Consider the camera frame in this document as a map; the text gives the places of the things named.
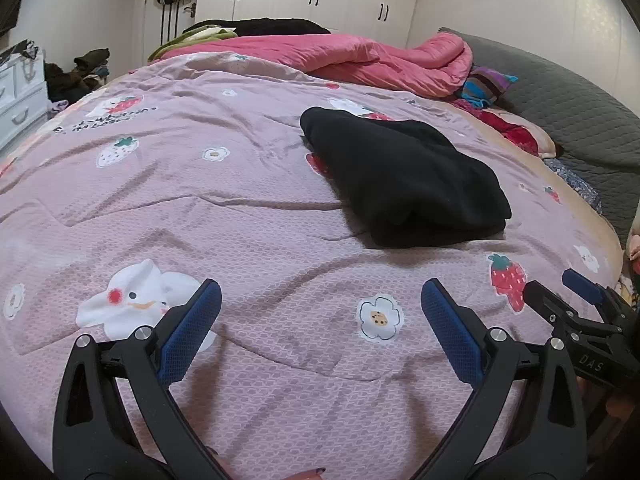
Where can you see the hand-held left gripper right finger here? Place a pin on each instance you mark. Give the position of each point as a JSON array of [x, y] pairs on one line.
[[452, 330]]

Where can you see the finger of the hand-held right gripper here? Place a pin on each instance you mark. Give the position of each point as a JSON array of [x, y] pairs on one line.
[[550, 305], [582, 285]]

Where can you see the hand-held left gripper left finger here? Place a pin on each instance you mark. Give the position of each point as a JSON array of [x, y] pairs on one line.
[[192, 325]]

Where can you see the black sweater with orange cuffs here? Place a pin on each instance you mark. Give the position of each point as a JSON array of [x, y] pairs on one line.
[[410, 185]]

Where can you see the pile of dark clothes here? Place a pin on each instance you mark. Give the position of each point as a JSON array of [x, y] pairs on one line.
[[90, 62]]

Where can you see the person's right hand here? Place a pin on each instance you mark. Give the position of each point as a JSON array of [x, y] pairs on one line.
[[617, 407]]

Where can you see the person's left hand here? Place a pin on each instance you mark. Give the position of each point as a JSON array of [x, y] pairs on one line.
[[220, 465]]

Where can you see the lilac strawberry print quilt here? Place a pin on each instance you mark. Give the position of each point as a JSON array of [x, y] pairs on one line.
[[250, 260]]

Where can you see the blue floral sheet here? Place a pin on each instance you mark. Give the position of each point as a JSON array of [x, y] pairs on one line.
[[575, 180]]

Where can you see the red cloth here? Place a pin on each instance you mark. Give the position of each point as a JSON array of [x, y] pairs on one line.
[[515, 132]]

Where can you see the grey quilted headboard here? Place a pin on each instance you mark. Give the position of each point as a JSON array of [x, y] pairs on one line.
[[575, 100]]

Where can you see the striped colourful pillow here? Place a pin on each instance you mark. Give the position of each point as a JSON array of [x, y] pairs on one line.
[[487, 87]]

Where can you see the lilac cloth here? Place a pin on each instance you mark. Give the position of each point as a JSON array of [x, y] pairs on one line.
[[57, 107]]

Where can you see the pink comforter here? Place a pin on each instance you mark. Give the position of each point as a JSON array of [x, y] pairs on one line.
[[390, 60]]

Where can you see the white drawer cabinet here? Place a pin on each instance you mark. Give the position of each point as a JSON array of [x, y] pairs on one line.
[[20, 95]]

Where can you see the olive green cloth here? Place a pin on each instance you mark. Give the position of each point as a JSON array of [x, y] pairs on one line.
[[200, 37]]

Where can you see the white door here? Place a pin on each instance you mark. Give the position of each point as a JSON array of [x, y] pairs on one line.
[[150, 30]]

